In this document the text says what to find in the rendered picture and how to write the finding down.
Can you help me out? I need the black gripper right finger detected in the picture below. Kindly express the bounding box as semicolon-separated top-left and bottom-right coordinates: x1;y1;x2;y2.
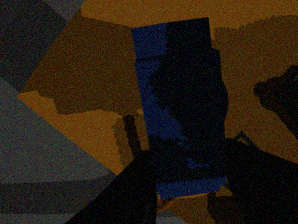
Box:
225;139;298;224

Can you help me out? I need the orange flat rectangular board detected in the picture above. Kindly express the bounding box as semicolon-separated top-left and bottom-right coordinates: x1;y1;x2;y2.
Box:
17;0;298;224

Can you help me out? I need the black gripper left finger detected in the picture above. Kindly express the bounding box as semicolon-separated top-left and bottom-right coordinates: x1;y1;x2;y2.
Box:
67;149;158;224

